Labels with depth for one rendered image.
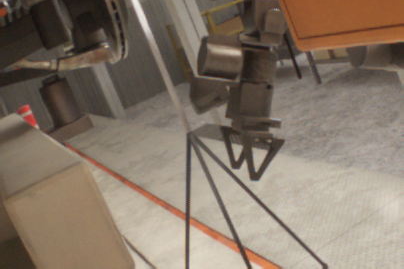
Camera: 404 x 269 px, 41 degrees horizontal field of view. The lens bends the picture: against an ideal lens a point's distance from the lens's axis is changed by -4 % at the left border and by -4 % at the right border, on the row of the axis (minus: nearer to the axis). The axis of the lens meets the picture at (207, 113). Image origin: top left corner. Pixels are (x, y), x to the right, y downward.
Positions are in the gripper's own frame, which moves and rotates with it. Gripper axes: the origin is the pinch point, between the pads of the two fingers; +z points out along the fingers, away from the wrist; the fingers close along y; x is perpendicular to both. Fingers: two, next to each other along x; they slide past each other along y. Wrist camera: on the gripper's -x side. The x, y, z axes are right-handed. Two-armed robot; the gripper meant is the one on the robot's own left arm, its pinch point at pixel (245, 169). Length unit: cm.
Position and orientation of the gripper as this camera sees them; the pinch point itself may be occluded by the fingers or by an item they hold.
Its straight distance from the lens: 94.1
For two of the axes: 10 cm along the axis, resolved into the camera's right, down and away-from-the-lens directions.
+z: -1.3, 9.9, 0.7
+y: 2.6, 1.0, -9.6
